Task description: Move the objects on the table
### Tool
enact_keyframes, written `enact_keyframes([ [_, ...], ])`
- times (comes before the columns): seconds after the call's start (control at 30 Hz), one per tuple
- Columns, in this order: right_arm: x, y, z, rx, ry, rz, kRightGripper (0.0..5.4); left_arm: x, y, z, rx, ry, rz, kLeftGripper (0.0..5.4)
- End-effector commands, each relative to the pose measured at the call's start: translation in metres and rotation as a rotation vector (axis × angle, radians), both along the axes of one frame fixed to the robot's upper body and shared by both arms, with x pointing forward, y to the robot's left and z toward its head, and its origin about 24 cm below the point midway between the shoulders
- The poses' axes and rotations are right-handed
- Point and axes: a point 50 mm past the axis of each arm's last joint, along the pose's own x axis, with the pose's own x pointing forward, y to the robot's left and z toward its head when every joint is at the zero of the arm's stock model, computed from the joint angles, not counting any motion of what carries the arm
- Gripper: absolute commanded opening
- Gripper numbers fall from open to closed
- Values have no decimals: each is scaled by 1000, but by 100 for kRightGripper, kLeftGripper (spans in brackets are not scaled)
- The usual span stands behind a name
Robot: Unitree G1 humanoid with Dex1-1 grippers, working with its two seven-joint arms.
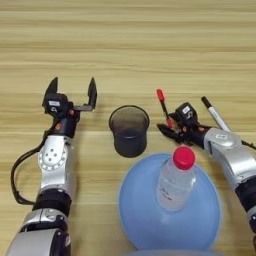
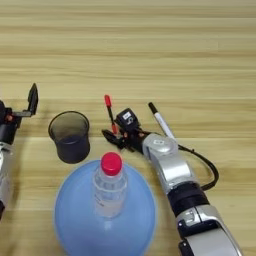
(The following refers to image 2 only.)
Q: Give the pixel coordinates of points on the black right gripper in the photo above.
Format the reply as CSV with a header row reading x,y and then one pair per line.
x,y
133,140

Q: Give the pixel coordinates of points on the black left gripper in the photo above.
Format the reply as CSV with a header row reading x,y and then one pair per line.
x,y
8,131

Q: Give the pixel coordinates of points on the red and black pen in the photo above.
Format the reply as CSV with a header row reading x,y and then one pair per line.
x,y
107,100

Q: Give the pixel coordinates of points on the white marker with black cap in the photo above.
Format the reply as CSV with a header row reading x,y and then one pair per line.
x,y
161,121

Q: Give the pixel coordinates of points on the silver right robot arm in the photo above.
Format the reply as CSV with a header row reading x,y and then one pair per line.
x,y
173,166

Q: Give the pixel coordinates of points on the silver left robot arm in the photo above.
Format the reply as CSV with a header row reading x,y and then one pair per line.
x,y
5,173

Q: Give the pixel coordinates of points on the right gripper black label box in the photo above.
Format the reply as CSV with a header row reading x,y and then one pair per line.
x,y
126,117

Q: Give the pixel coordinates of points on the black mesh pen cup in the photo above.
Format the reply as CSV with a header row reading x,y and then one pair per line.
x,y
71,151

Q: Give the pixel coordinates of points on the clear bottle with red cap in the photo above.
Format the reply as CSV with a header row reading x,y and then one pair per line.
x,y
110,196

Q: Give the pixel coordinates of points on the blue plastic plate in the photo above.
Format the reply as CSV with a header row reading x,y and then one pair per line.
x,y
76,220

